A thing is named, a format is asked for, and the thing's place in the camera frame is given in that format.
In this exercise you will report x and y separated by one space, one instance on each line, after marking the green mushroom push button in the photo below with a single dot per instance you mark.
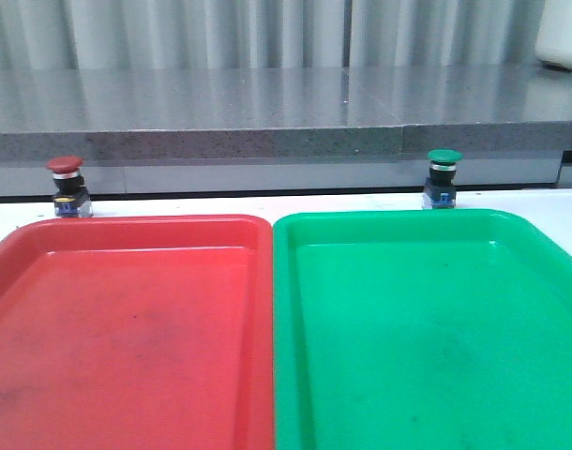
439 191

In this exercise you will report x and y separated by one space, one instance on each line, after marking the red mushroom push button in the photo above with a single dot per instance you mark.
72 198

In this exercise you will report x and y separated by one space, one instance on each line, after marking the green plastic tray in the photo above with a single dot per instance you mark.
421 330

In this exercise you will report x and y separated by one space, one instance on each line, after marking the grey stone ledge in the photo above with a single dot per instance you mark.
170 132

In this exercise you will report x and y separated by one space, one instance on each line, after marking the red plastic tray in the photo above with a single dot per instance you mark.
137 333

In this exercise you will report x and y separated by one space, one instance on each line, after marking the white container on ledge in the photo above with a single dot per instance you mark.
553 44

